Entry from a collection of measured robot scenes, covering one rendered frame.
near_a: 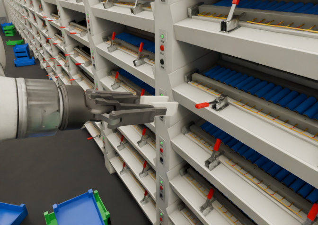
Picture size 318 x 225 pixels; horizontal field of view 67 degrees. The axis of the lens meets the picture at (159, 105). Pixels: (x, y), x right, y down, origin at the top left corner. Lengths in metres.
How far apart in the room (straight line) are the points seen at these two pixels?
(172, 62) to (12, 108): 0.48
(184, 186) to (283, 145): 0.49
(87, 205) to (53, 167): 0.59
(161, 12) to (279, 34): 0.35
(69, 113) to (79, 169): 1.49
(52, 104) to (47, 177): 1.53
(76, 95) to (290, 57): 0.36
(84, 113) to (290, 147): 0.39
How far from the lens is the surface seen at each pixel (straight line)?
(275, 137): 0.55
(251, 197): 0.68
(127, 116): 0.40
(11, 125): 0.37
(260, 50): 0.50
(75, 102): 0.39
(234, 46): 0.54
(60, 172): 1.89
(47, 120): 0.38
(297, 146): 0.54
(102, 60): 1.38
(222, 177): 0.71
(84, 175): 1.81
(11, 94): 0.37
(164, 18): 0.72
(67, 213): 1.45
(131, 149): 1.41
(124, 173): 1.55
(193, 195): 0.91
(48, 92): 0.38
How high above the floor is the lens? 1.18
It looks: 27 degrees down
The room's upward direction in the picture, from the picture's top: straight up
